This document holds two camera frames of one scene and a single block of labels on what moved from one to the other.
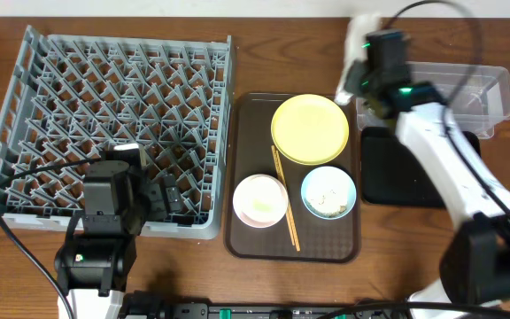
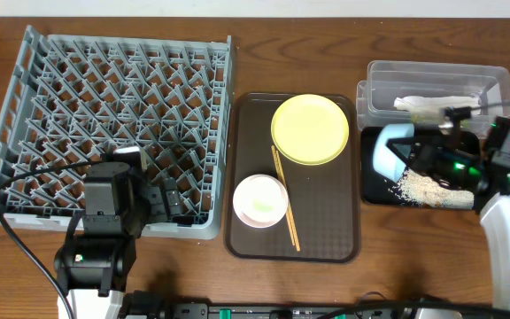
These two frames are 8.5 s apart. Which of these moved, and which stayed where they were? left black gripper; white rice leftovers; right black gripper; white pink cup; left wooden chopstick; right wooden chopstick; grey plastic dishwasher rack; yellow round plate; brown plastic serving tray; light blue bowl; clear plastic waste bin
Moved: white rice leftovers; light blue bowl; right black gripper
Stayed: yellow round plate; clear plastic waste bin; left wooden chopstick; brown plastic serving tray; white pink cup; right wooden chopstick; left black gripper; grey plastic dishwasher rack
